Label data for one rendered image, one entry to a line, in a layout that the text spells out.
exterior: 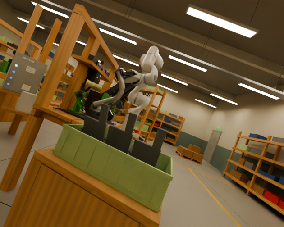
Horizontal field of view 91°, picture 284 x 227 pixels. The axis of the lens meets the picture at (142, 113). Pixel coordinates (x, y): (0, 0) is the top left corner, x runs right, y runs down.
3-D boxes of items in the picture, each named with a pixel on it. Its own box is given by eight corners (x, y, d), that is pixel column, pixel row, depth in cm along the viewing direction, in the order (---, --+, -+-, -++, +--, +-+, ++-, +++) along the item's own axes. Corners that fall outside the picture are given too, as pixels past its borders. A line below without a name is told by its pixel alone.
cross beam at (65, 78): (98, 97, 274) (100, 93, 274) (52, 77, 144) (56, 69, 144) (96, 96, 274) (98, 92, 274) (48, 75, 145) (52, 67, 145)
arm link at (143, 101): (127, 113, 149) (135, 92, 150) (143, 119, 149) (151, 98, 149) (125, 113, 137) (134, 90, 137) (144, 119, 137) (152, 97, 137)
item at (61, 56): (98, 113, 282) (116, 69, 284) (42, 106, 133) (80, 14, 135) (95, 111, 283) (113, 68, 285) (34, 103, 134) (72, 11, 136)
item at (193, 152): (194, 159, 788) (198, 147, 789) (201, 164, 708) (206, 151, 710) (175, 152, 774) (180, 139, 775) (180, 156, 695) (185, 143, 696)
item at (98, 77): (98, 84, 205) (102, 75, 206) (93, 81, 188) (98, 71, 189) (91, 81, 206) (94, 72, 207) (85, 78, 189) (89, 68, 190)
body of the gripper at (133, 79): (127, 75, 95) (117, 73, 85) (140, 70, 90) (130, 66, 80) (130, 86, 95) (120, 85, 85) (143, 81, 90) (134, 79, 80)
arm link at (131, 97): (140, 107, 139) (125, 101, 139) (141, 105, 151) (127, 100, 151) (158, 56, 128) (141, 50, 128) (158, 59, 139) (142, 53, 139)
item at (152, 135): (151, 138, 945) (153, 132, 946) (158, 143, 883) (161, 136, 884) (138, 134, 870) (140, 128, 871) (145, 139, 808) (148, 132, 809)
